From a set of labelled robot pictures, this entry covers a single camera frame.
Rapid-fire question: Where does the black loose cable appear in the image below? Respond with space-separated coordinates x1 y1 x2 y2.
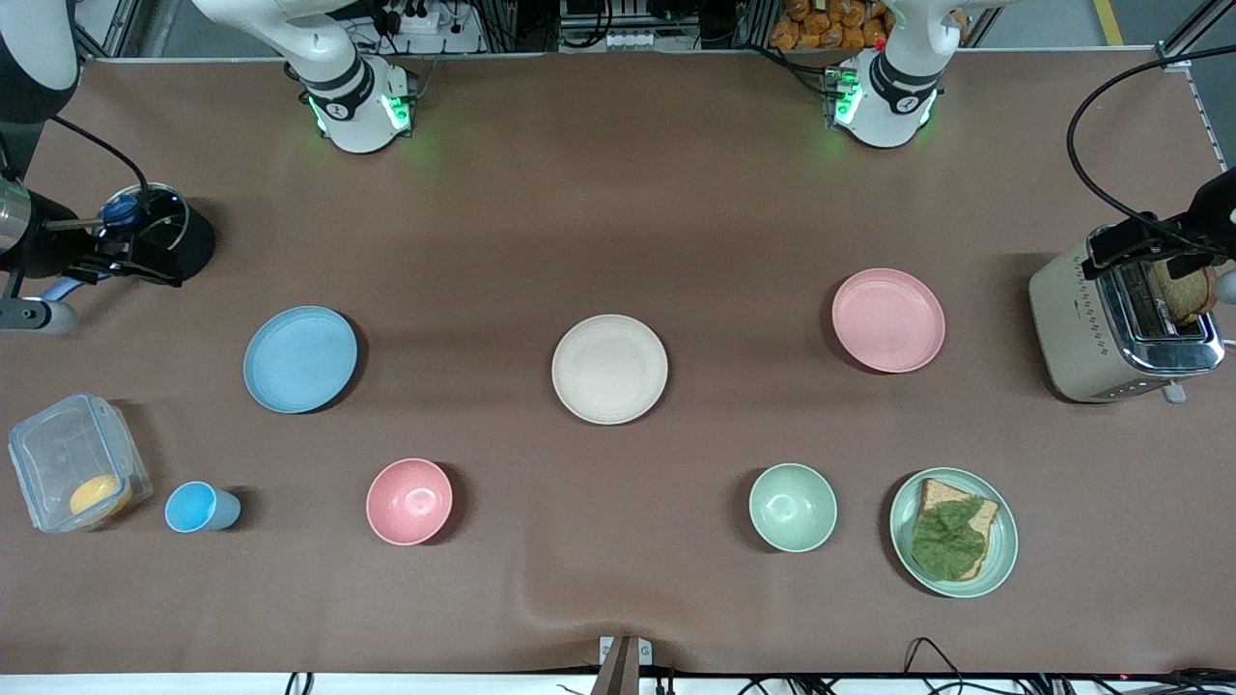
902 636 969 694

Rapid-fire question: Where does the clear plastic container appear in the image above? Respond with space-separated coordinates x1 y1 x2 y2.
8 392 154 534

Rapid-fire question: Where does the bread slice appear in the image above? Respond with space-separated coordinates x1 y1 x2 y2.
912 478 999 581

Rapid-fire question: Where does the orange snack bag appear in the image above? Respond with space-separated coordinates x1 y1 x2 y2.
769 0 894 52

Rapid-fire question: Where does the pink bowl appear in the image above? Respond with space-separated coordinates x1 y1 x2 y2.
366 459 454 547

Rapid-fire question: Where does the yellow round food piece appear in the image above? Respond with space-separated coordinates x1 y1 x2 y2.
69 475 132 520

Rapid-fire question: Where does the beige plate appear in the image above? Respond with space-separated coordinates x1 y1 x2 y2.
551 314 669 426

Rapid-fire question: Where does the green plate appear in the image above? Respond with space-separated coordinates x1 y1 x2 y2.
889 467 1020 599

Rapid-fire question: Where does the brown toast slice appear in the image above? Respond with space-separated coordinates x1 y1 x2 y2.
1147 261 1220 327

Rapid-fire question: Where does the pink plate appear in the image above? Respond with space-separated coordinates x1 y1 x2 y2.
831 268 947 375

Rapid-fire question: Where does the beige and chrome toaster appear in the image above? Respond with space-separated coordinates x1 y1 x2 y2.
1027 227 1226 405

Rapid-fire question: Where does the green lettuce leaf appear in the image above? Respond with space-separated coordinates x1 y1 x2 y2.
911 497 988 582

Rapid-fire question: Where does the metal bracket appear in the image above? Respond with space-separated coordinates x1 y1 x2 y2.
598 634 654 695

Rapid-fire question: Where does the blue plate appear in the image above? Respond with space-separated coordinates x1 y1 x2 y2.
242 306 359 415

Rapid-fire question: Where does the blue cup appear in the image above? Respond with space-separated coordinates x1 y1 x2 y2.
163 481 241 534

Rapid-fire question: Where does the brown table cover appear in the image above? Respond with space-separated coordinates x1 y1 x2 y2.
0 48 1236 677

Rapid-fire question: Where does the black metal-rimmed pot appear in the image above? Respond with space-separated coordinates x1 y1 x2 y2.
97 182 216 287

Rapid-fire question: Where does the green bowl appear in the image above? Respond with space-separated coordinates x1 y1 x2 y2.
748 463 838 554

